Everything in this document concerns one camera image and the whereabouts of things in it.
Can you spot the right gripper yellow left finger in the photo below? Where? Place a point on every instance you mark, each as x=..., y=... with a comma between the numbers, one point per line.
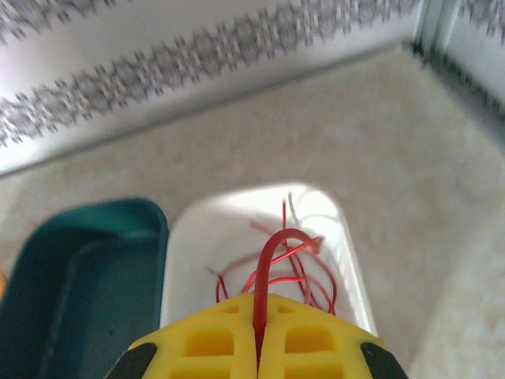
x=240, y=335

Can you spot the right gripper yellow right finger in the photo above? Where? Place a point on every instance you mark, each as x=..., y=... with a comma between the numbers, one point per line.
x=276, y=335

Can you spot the white plastic bin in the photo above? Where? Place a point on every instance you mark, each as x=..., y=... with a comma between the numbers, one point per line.
x=189, y=245

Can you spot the teal plastic bin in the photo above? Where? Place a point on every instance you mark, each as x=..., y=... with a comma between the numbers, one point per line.
x=98, y=296

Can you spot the orange plastic bin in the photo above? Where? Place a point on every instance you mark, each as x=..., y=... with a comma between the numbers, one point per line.
x=2, y=282

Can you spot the aluminium side rail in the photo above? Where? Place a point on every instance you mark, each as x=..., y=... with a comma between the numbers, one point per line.
x=465, y=83

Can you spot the aluminium frame post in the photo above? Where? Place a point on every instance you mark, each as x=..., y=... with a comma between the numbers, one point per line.
x=428, y=19

